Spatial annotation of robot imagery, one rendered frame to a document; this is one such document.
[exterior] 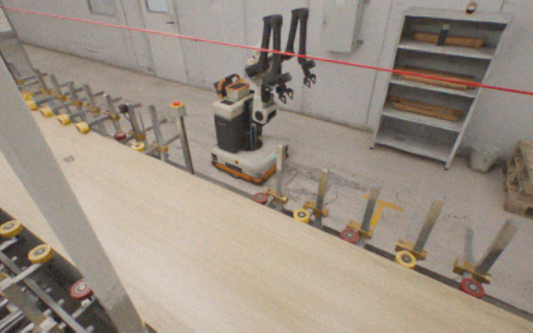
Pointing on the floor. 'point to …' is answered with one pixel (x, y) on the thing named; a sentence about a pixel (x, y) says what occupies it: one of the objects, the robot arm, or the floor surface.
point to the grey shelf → (402, 135)
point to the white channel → (43, 174)
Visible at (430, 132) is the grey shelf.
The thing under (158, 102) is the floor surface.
